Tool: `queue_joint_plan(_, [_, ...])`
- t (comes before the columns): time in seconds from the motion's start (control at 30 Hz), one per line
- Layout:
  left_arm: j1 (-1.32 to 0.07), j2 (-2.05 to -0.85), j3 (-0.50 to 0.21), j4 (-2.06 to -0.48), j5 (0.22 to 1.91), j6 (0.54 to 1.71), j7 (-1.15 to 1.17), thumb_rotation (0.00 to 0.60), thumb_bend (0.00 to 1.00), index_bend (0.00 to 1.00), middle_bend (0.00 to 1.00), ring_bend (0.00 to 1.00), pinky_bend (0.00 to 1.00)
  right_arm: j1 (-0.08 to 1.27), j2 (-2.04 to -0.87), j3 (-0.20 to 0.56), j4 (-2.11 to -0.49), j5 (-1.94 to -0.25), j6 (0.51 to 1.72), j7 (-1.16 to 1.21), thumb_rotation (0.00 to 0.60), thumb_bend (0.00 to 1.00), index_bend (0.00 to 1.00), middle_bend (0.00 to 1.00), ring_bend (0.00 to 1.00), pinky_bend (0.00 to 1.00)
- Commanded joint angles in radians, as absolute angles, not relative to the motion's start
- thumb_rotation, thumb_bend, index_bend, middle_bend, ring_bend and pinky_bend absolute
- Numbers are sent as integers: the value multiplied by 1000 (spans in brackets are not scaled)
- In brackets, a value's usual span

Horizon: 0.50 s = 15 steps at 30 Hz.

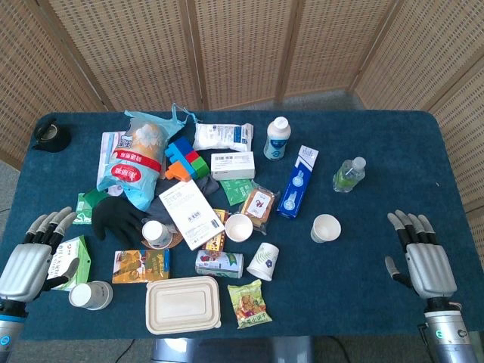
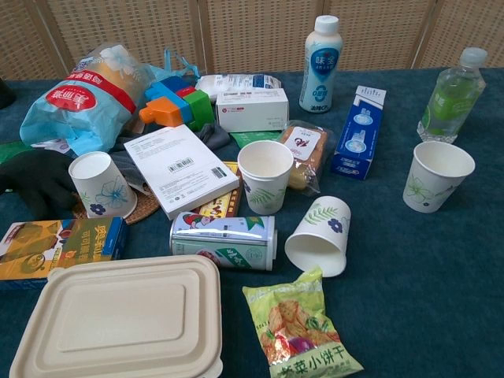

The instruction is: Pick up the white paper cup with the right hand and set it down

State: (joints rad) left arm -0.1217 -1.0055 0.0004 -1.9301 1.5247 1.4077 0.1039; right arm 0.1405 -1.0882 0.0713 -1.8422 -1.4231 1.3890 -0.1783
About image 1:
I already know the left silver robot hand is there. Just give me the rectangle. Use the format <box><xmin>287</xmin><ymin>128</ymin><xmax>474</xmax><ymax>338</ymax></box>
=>
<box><xmin>0</xmin><ymin>206</ymin><xmax>81</xmax><ymax>303</ymax></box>

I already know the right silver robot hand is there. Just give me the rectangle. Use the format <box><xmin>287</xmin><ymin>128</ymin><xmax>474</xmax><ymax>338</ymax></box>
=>
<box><xmin>384</xmin><ymin>209</ymin><xmax>459</xmax><ymax>301</ymax></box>

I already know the plain white paper cup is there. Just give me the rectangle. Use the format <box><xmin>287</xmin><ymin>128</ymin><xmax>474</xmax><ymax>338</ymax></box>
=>
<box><xmin>310</xmin><ymin>213</ymin><xmax>342</xmax><ymax>244</ymax></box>

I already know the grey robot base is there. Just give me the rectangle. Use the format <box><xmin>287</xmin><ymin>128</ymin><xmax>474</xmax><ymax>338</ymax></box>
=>
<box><xmin>150</xmin><ymin>334</ymin><xmax>315</xmax><ymax>363</ymax></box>

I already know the lying white paper cup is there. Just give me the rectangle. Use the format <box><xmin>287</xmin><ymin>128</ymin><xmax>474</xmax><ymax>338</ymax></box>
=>
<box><xmin>68</xmin><ymin>280</ymin><xmax>113</xmax><ymax>312</ymax></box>

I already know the paper cup with blue flower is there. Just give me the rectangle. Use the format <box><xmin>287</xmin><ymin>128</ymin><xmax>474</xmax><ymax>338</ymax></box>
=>
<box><xmin>141</xmin><ymin>220</ymin><xmax>174</xmax><ymax>250</ymax></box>

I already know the lying leaf print paper cup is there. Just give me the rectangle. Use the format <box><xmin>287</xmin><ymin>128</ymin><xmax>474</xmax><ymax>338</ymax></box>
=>
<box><xmin>246</xmin><ymin>242</ymin><xmax>280</xmax><ymax>282</ymax></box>

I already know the upright leaf print paper cup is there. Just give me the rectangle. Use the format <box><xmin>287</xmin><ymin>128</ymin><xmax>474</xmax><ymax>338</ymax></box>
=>
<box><xmin>225</xmin><ymin>213</ymin><xmax>254</xmax><ymax>244</ymax></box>

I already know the green white carton box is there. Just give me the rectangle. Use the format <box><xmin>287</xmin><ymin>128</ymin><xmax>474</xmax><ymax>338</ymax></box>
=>
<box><xmin>47</xmin><ymin>234</ymin><xmax>92</xmax><ymax>292</ymax></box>

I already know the dark blue table cloth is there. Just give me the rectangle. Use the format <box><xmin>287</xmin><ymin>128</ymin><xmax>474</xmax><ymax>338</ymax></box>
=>
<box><xmin>0</xmin><ymin>110</ymin><xmax>484</xmax><ymax>341</ymax></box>

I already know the green white packet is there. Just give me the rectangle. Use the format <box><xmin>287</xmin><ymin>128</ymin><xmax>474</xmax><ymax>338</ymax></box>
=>
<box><xmin>72</xmin><ymin>188</ymin><xmax>110</xmax><ymax>226</ymax></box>

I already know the black glove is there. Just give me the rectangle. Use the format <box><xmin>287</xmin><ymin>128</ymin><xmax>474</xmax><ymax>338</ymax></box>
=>
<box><xmin>92</xmin><ymin>196</ymin><xmax>152</xmax><ymax>247</ymax></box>

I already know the orange snack box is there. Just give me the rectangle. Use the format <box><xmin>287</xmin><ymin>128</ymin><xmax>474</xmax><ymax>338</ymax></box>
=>
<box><xmin>111</xmin><ymin>248</ymin><xmax>171</xmax><ymax>284</ymax></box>

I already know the clear bottle with green label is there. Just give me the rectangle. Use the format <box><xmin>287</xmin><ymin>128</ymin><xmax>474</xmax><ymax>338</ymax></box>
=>
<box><xmin>331</xmin><ymin>157</ymin><xmax>367</xmax><ymax>194</ymax></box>

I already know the black tape roll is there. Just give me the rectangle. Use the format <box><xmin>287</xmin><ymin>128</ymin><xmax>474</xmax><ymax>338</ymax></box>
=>
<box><xmin>31</xmin><ymin>116</ymin><xmax>72</xmax><ymax>153</ymax></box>

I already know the white pink flat package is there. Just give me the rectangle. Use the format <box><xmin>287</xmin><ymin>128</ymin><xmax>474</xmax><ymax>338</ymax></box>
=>
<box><xmin>97</xmin><ymin>131</ymin><xmax>128</xmax><ymax>186</ymax></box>

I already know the blue bag with red band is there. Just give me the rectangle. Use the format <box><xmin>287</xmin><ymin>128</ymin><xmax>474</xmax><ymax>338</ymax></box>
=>
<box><xmin>96</xmin><ymin>104</ymin><xmax>200</xmax><ymax>212</ymax></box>

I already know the woven round coaster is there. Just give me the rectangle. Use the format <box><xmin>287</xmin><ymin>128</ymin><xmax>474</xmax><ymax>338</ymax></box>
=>
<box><xmin>140</xmin><ymin>230</ymin><xmax>185</xmax><ymax>250</ymax></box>

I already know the blue white toothpaste box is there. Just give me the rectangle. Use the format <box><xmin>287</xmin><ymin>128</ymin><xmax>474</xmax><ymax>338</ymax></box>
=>
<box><xmin>276</xmin><ymin>144</ymin><xmax>319</xmax><ymax>219</ymax></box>

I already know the beige lidded lunch box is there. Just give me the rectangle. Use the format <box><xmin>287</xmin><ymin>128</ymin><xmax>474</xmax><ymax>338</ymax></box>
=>
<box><xmin>145</xmin><ymin>275</ymin><xmax>222</xmax><ymax>336</ymax></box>

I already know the white flat product box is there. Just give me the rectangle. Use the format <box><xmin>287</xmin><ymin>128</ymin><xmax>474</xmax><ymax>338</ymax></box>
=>
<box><xmin>157</xmin><ymin>178</ymin><xmax>226</xmax><ymax>252</ymax></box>

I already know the orange toy block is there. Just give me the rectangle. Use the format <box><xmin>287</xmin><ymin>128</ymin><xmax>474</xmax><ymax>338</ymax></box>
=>
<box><xmin>165</xmin><ymin>160</ymin><xmax>192</xmax><ymax>182</ymax></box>

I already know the wrapped bread snack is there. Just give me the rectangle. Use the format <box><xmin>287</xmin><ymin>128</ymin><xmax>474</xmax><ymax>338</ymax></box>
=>
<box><xmin>238</xmin><ymin>181</ymin><xmax>281</xmax><ymax>235</ymax></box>

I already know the green vegetable cracker bag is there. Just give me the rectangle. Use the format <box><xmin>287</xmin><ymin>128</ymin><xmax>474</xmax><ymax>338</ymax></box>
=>
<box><xmin>227</xmin><ymin>278</ymin><xmax>273</xmax><ymax>330</ymax></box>

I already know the red yellow snack packet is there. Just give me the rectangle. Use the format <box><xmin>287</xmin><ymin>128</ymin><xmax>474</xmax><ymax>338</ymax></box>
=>
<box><xmin>202</xmin><ymin>208</ymin><xmax>230</xmax><ymax>253</ymax></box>

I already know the blue toy block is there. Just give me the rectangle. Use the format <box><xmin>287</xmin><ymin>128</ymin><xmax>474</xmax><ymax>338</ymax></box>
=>
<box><xmin>165</xmin><ymin>136</ymin><xmax>197</xmax><ymax>178</ymax></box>

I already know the green white drink can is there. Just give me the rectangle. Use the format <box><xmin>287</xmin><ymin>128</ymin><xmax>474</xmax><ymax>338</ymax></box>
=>
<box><xmin>194</xmin><ymin>249</ymin><xmax>245</xmax><ymax>278</ymax></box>

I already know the grey cloth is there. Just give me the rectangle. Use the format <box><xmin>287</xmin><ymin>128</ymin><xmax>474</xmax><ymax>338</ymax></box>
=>
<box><xmin>147</xmin><ymin>175</ymin><xmax>220</xmax><ymax>235</ymax></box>

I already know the green toy block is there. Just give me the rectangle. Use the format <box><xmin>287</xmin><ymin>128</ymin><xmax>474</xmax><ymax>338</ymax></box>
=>
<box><xmin>191</xmin><ymin>153</ymin><xmax>211</xmax><ymax>179</ymax></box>

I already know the white milk drink bottle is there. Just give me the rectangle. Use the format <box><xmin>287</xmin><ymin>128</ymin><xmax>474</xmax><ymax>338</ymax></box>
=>
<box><xmin>263</xmin><ymin>116</ymin><xmax>292</xmax><ymax>162</ymax></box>

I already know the green sachet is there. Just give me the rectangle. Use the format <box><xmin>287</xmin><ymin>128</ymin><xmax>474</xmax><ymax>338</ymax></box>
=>
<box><xmin>219</xmin><ymin>177</ymin><xmax>255</xmax><ymax>207</ymax></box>

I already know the white carton with barcode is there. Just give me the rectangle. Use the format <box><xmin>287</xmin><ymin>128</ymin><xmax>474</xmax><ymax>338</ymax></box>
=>
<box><xmin>210</xmin><ymin>150</ymin><xmax>256</xmax><ymax>181</ymax></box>

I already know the white soft pouch pack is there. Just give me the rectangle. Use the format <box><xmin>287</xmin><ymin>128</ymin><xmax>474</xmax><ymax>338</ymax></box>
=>
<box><xmin>192</xmin><ymin>123</ymin><xmax>255</xmax><ymax>153</ymax></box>

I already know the woven rattan folding screen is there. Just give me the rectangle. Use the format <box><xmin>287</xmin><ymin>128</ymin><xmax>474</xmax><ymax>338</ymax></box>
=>
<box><xmin>0</xmin><ymin>0</ymin><xmax>484</xmax><ymax>213</ymax></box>

